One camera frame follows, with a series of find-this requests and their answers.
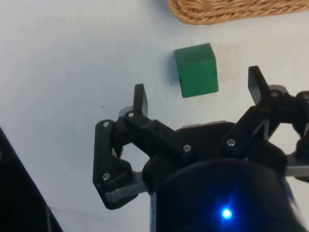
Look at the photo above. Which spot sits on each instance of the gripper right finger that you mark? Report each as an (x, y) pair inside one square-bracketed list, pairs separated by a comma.
[(263, 106)]

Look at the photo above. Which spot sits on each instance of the wicker basket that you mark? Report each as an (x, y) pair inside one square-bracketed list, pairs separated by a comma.
[(229, 12)]

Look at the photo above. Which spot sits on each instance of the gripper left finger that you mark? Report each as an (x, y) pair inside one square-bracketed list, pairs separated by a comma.
[(154, 131)]

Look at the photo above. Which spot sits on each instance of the green cube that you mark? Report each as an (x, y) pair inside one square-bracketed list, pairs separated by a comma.
[(198, 72)]

